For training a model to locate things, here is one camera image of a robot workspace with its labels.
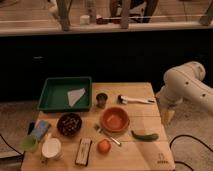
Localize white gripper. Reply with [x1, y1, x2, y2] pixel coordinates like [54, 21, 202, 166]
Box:
[156, 86, 175, 125]

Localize green pepper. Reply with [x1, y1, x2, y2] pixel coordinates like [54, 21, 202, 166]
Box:
[131, 130, 159, 142]

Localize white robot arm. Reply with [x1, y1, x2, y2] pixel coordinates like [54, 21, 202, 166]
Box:
[157, 61, 213, 125]

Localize small metal cup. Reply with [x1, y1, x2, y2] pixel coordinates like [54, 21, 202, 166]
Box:
[96, 93, 108, 108]

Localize wooden block with metal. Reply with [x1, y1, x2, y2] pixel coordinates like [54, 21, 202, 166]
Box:
[75, 138, 92, 166]

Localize white cup on shelf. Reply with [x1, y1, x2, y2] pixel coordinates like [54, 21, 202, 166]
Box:
[80, 15, 90, 25]

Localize green plastic cup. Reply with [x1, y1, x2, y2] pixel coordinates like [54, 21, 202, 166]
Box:
[20, 135, 38, 152]

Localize orange bowl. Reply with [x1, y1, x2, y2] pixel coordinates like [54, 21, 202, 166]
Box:
[100, 107, 130, 133]

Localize orange fruit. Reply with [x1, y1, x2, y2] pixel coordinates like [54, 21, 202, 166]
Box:
[97, 139, 111, 154]

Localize metal fork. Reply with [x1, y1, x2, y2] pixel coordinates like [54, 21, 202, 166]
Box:
[94, 124, 122, 147]

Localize dark brown bowl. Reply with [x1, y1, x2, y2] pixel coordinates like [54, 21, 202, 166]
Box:
[57, 113, 82, 136]

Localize green plastic tray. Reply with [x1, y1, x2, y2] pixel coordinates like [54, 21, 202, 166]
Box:
[38, 77, 92, 113]

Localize white mug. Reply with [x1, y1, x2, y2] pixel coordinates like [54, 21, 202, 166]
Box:
[41, 138, 62, 162]

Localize blue sponge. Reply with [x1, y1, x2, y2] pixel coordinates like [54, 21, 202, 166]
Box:
[31, 120, 51, 141]

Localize black cable right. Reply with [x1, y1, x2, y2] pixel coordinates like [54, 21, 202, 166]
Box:
[168, 134, 213, 171]

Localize black cable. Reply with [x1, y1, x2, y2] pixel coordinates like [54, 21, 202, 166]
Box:
[0, 133, 25, 157]
[168, 134, 213, 171]

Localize white handled brush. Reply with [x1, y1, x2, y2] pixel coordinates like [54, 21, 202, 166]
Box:
[118, 95, 155, 104]

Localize black cable left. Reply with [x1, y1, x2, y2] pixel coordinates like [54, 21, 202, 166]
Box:
[0, 133, 25, 157]

